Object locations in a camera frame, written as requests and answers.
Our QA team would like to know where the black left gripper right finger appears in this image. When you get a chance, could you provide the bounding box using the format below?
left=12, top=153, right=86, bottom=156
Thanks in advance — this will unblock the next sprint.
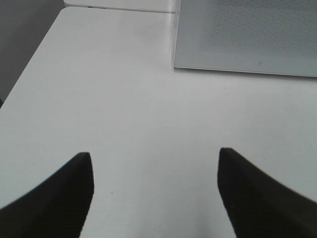
left=217, top=148, right=317, bottom=238

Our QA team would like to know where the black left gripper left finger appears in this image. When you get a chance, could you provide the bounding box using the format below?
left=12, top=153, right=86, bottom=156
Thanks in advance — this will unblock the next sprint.
left=0, top=152, right=94, bottom=238

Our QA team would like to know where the white microwave door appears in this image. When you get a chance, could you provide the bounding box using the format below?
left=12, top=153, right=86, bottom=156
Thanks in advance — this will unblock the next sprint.
left=174, top=0, right=317, bottom=76

